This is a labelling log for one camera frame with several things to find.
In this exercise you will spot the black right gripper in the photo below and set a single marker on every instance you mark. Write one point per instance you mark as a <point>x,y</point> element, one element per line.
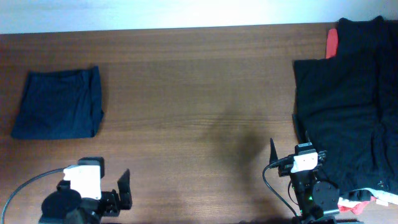
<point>283,170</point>

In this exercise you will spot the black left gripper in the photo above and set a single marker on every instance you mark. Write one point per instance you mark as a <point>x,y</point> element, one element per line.
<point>111,197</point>

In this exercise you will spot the dark blue shorts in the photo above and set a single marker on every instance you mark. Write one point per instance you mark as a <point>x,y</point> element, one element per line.
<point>60,105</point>

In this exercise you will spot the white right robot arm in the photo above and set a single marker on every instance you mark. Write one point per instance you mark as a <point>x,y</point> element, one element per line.
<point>316,198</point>

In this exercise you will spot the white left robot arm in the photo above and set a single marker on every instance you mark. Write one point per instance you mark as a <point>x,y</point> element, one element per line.
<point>79,198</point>

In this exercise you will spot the black garment pile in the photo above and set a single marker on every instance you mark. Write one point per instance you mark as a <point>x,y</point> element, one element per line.
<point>347,106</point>

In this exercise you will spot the white patterned garment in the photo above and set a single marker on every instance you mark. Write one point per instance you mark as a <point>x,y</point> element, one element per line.
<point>358,199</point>

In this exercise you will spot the red garment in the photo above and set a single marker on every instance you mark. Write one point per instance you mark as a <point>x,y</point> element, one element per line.
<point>331,43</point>

